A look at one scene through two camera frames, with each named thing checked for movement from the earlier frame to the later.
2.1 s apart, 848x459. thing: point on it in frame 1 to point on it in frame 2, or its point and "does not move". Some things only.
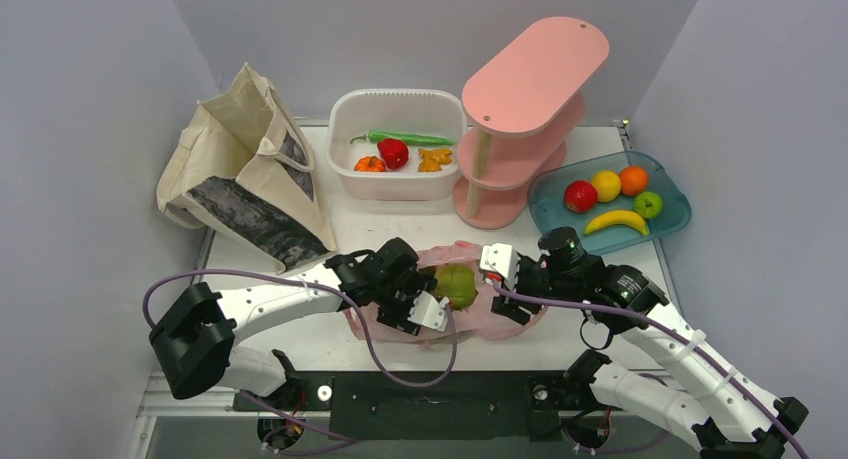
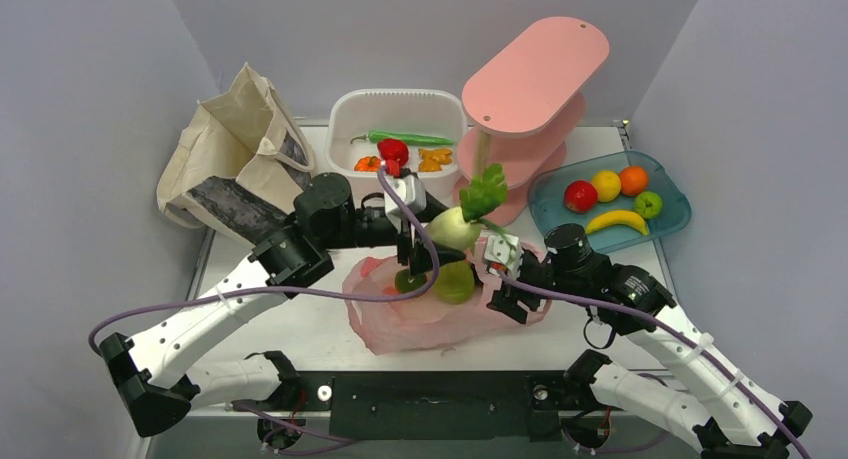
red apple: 580,196 does not move
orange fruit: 633,180 does not move
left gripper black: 416,285 to 420,252
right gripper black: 522,313 does not move
